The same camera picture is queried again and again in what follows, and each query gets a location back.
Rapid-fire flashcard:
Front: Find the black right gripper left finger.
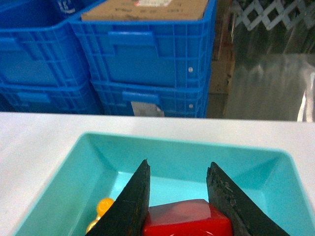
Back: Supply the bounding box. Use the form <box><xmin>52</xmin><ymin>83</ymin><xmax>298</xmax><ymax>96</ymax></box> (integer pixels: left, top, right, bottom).
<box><xmin>86</xmin><ymin>159</ymin><xmax>151</xmax><ymax>236</ymax></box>

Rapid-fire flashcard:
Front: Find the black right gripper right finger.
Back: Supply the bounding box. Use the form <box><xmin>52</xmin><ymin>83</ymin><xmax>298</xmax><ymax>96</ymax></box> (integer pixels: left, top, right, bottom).
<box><xmin>206</xmin><ymin>162</ymin><xmax>288</xmax><ymax>236</ymax></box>

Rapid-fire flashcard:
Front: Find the red toy block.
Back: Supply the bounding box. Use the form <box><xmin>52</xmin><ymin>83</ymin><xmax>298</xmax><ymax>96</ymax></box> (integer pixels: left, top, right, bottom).
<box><xmin>142</xmin><ymin>199</ymin><xmax>233</xmax><ymax>236</ymax></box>

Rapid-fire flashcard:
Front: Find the yellow toy block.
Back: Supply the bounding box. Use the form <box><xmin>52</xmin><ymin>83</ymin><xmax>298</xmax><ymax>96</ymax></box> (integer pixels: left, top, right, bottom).
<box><xmin>86</xmin><ymin>198</ymin><xmax>114</xmax><ymax>233</ymax></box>

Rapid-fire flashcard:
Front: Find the cardboard box in crate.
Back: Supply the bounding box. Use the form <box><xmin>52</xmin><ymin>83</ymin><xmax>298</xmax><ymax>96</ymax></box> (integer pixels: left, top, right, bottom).
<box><xmin>81</xmin><ymin>0</ymin><xmax>208</xmax><ymax>21</ymax></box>

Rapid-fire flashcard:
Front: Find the teal plastic tray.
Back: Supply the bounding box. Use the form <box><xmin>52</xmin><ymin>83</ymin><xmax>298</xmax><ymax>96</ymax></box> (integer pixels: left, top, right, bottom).
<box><xmin>14</xmin><ymin>133</ymin><xmax>315</xmax><ymax>236</ymax></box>

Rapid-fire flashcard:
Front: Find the lower right blue crate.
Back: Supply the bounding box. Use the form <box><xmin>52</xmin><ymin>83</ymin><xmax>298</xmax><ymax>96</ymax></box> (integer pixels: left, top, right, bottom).
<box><xmin>91</xmin><ymin>81</ymin><xmax>208</xmax><ymax>118</ymax></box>

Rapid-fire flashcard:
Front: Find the blue crate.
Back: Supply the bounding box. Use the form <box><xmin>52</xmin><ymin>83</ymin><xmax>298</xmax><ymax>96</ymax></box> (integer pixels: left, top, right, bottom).
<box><xmin>0</xmin><ymin>0</ymin><xmax>109</xmax><ymax>87</ymax></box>
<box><xmin>91</xmin><ymin>81</ymin><xmax>208</xmax><ymax>118</ymax></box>
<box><xmin>69</xmin><ymin>0</ymin><xmax>217</xmax><ymax>88</ymax></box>
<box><xmin>0</xmin><ymin>82</ymin><xmax>104</xmax><ymax>115</ymax></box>

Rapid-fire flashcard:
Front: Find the lower middle blue crate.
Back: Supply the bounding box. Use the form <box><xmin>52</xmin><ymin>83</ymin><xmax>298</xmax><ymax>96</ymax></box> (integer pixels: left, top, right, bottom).
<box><xmin>0</xmin><ymin>82</ymin><xmax>104</xmax><ymax>115</ymax></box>

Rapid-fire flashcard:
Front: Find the upper right blue crate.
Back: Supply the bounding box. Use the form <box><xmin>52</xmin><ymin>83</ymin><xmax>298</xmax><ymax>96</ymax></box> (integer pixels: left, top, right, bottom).
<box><xmin>69</xmin><ymin>0</ymin><xmax>217</xmax><ymax>88</ymax></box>

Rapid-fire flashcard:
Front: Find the upper middle blue crate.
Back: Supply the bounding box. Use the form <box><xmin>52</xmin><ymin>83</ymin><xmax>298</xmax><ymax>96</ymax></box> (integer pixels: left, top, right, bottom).
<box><xmin>0</xmin><ymin>0</ymin><xmax>109</xmax><ymax>87</ymax></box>

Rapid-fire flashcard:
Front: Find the grey folding lattice gate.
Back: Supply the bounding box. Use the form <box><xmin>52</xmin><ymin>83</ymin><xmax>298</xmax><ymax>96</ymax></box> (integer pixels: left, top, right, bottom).
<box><xmin>231</xmin><ymin>0</ymin><xmax>315</xmax><ymax>31</ymax></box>

